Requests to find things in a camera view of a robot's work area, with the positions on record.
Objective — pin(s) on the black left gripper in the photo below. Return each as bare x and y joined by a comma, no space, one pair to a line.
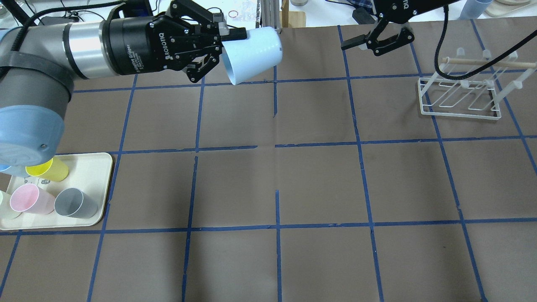
128,45

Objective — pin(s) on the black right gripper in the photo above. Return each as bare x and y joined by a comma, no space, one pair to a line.
406,11

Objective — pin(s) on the light blue plastic cup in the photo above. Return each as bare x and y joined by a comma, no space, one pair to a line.
246,58

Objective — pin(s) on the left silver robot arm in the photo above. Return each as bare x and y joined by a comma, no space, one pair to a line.
39,64

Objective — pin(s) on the blue cup on side table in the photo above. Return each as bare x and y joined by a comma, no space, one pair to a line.
472,9

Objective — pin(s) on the yellow plastic cup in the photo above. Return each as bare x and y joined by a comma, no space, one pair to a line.
54,170

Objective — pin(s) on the grey plastic cup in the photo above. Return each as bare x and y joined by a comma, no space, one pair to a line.
74,203

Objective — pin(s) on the pink plastic cup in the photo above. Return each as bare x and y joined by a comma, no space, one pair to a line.
29,198

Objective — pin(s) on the blue plastic cup on tray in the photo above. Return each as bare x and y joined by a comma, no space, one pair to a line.
17,171

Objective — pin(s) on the wooden mug tree stand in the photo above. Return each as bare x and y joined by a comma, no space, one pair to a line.
291,19

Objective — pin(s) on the cream plastic tray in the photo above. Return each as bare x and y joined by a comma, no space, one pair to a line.
91,173

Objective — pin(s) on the white wire cup rack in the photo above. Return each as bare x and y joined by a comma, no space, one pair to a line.
477,97

